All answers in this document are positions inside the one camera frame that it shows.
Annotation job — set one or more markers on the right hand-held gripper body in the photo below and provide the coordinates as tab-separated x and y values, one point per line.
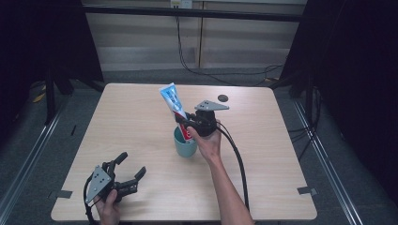
206	120

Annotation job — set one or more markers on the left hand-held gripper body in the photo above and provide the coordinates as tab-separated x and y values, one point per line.
104	182

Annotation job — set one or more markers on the blue and white toothpaste tube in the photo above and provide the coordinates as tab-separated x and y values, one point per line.
171	97

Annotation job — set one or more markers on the teal cup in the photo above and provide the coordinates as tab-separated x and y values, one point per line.
185	150

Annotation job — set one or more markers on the person's right hand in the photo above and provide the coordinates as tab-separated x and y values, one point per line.
208	145

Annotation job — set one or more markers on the person's left hand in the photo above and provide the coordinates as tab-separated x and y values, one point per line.
109	209

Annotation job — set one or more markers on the grey tape strip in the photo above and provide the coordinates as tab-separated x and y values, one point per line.
61	194
307	190

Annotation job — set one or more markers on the yellow floor marker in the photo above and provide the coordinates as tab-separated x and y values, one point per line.
39	97

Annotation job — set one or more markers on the black curtain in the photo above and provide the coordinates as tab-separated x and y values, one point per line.
37	40
353	78

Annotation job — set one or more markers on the metal floor rail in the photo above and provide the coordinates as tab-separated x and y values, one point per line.
328	168
28	165

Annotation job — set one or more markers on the white wall socket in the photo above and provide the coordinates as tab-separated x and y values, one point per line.
181	3

